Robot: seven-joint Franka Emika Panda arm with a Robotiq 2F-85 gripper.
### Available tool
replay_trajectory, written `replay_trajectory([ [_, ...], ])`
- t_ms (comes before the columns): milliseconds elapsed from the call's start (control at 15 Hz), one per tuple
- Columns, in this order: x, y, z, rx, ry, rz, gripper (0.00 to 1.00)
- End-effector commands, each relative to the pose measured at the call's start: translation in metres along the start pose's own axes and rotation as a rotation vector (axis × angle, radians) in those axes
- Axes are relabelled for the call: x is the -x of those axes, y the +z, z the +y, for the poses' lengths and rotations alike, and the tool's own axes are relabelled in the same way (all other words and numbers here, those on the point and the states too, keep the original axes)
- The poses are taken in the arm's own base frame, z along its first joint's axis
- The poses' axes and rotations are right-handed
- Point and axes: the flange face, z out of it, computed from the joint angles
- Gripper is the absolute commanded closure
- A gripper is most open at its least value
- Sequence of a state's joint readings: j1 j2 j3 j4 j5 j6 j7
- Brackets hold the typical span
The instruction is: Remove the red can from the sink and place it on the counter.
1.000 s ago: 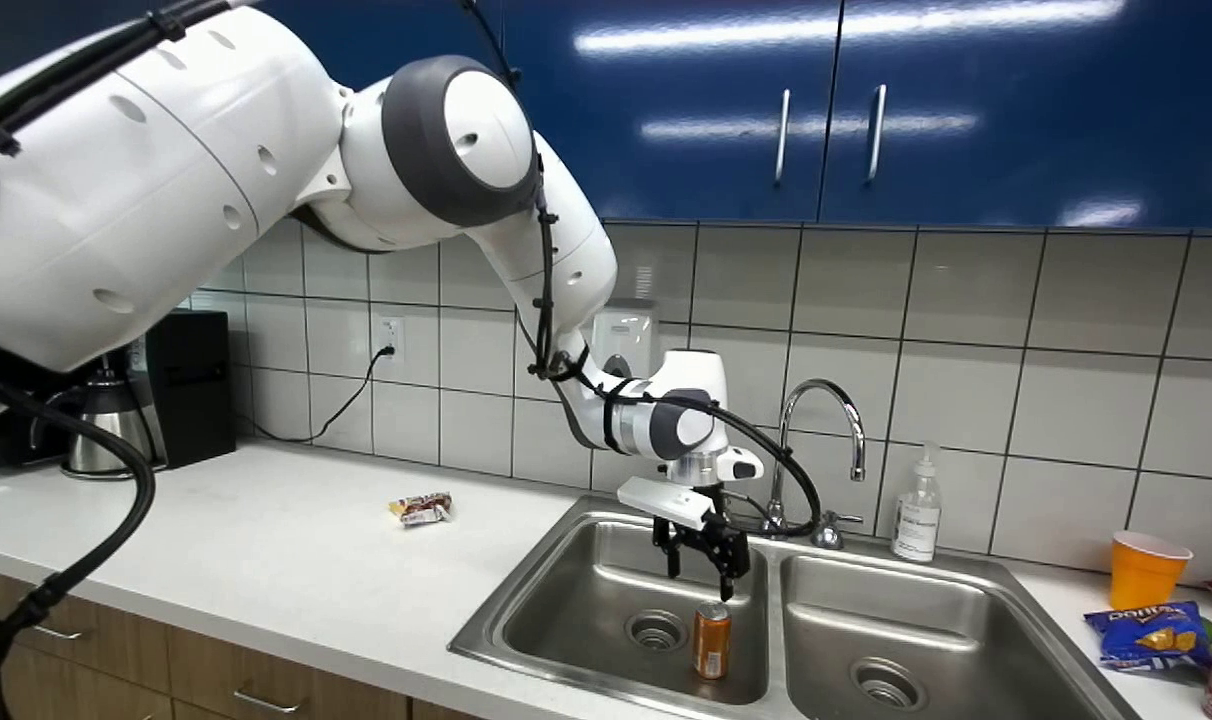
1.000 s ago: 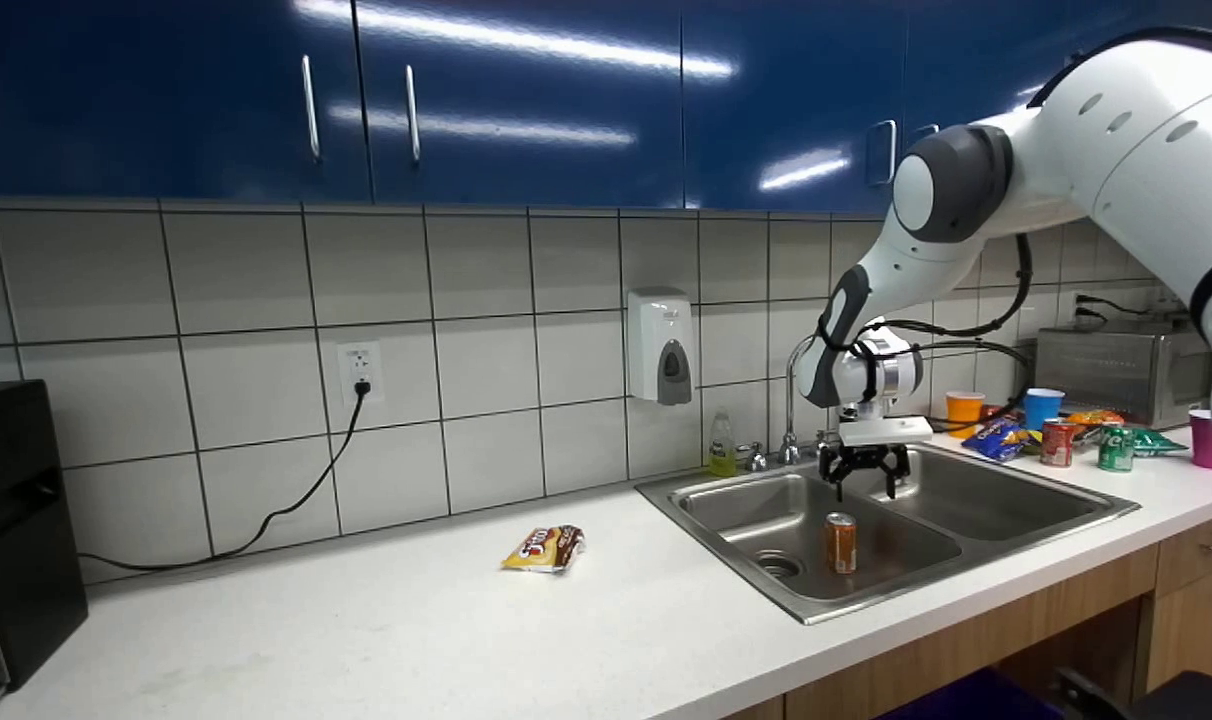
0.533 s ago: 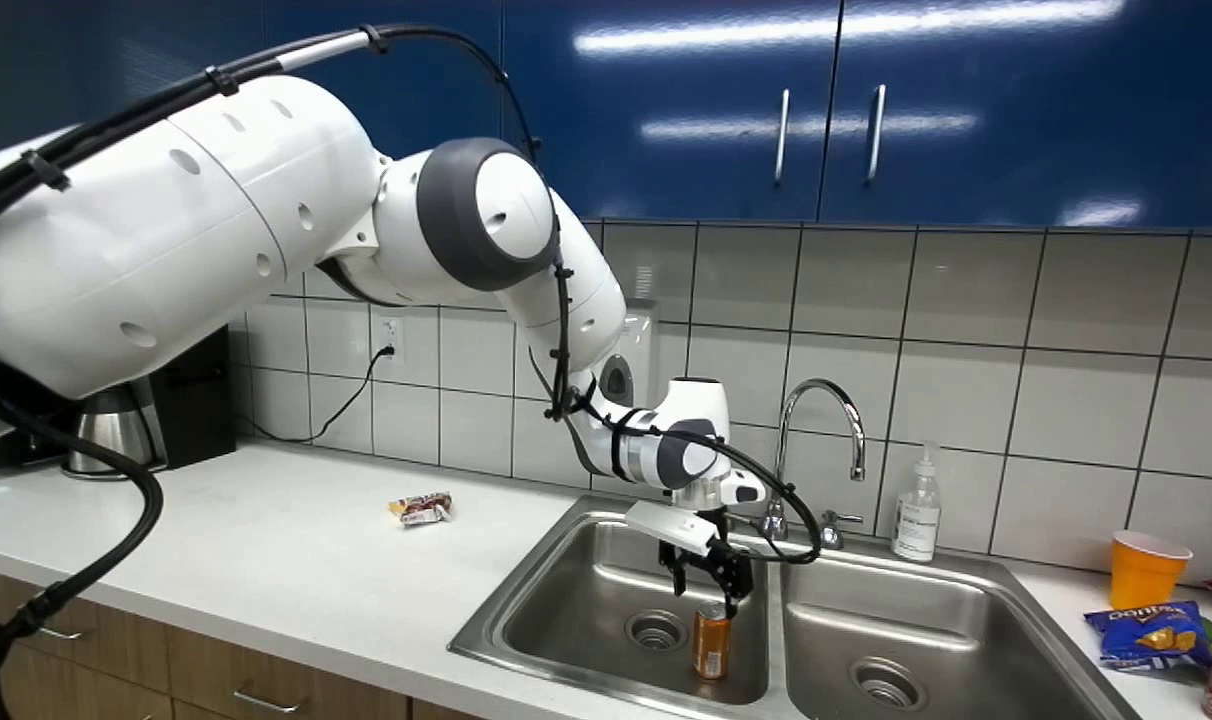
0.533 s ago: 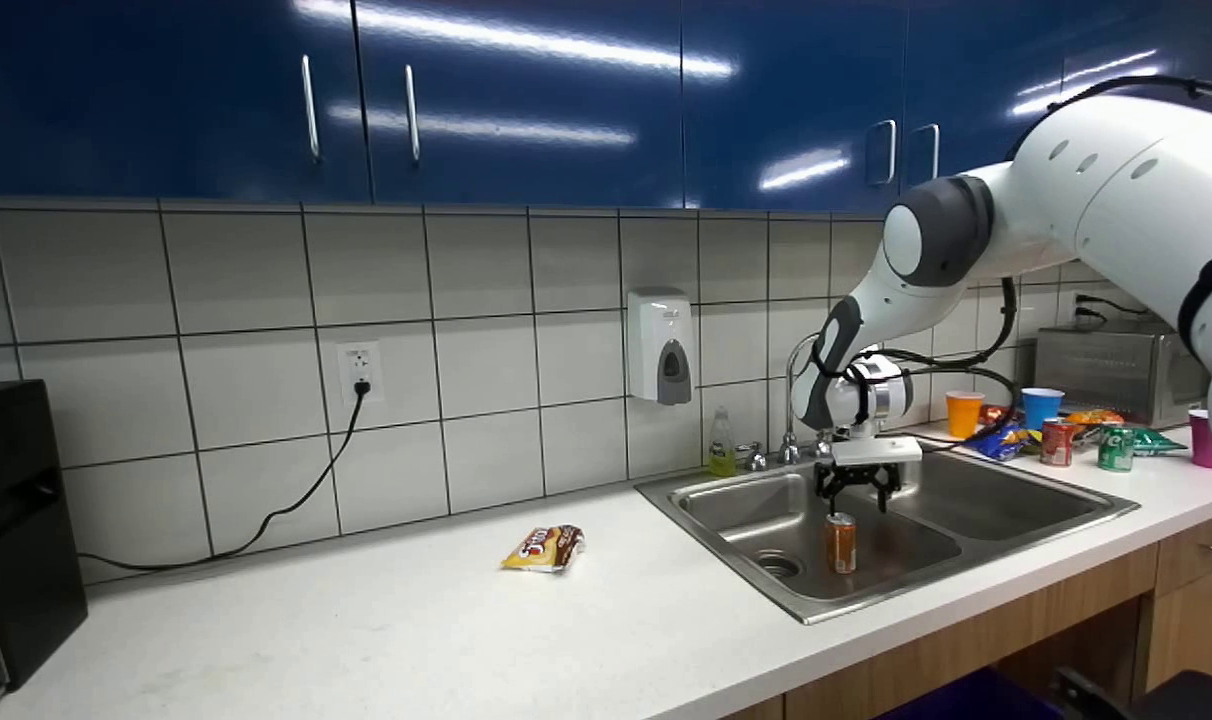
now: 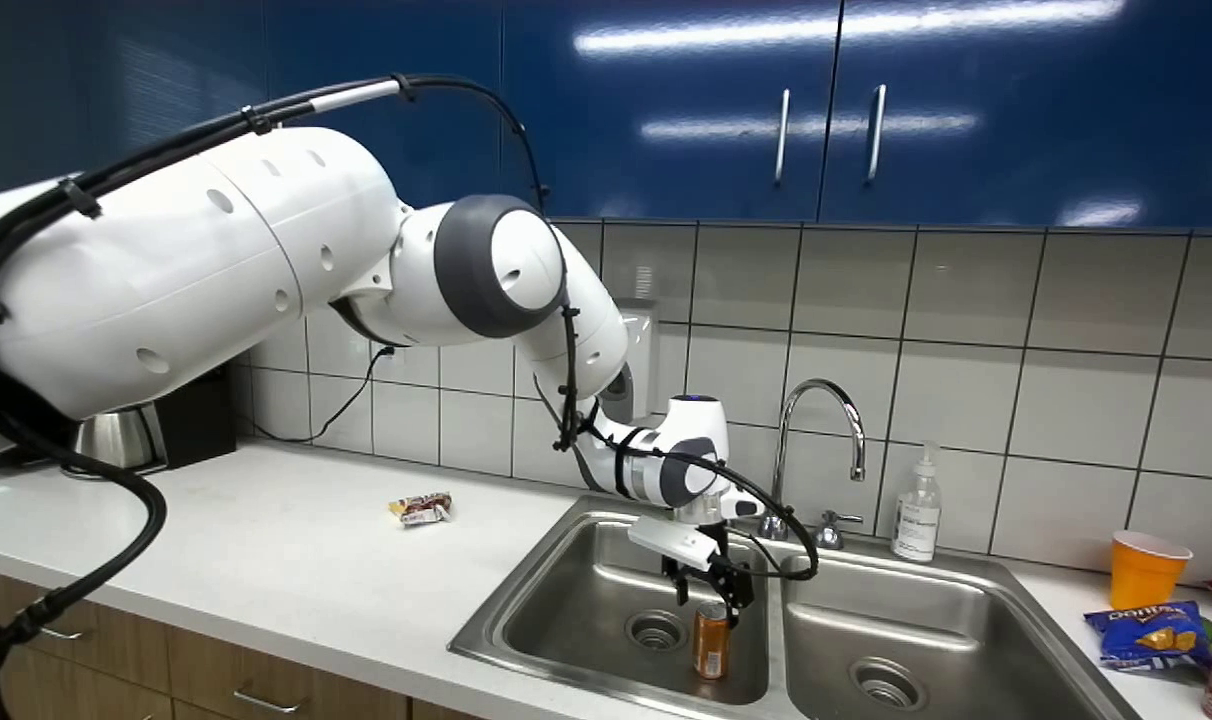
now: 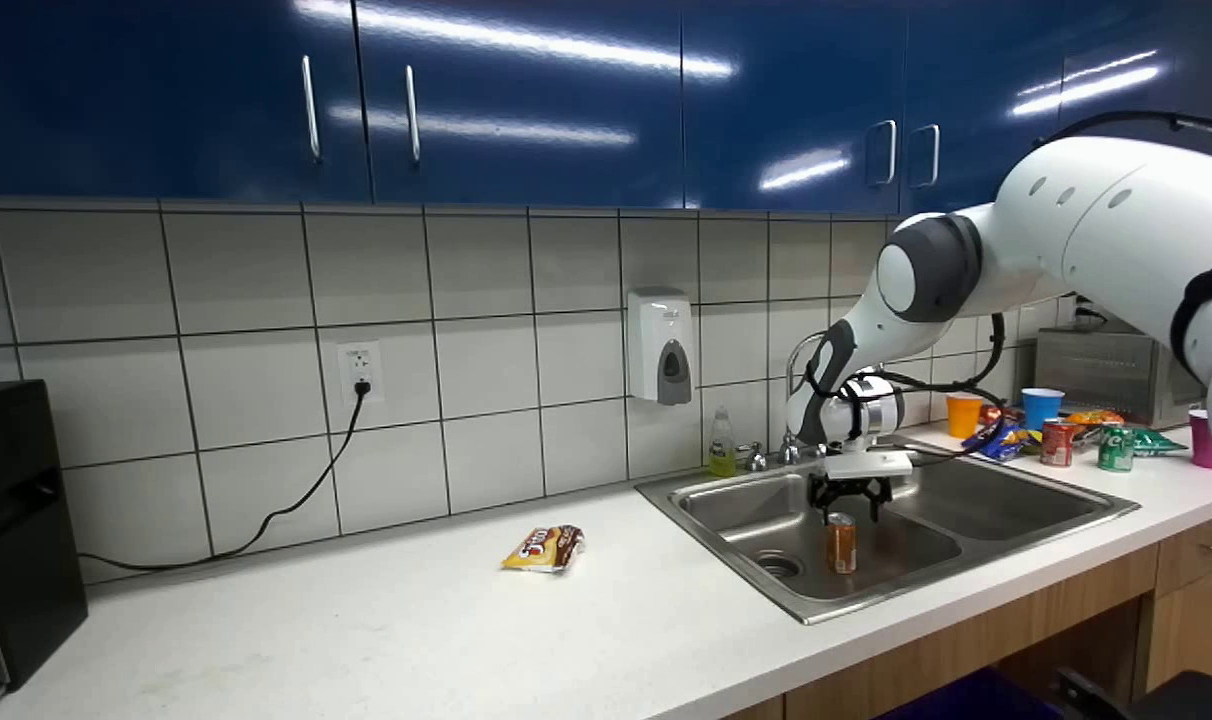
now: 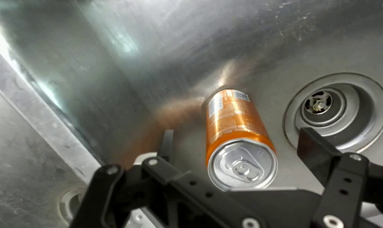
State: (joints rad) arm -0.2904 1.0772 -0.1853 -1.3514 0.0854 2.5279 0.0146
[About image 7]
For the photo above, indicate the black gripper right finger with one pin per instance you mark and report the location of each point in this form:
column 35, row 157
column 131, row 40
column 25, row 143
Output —
column 344, row 185

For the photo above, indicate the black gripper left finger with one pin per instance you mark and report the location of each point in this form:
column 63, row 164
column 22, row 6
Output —
column 179, row 197

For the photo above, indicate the orange aluminium drink can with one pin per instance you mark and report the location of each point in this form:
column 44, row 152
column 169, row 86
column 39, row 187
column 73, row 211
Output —
column 236, row 126

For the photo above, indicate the stainless steel double sink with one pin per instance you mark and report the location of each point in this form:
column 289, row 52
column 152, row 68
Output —
column 116, row 63

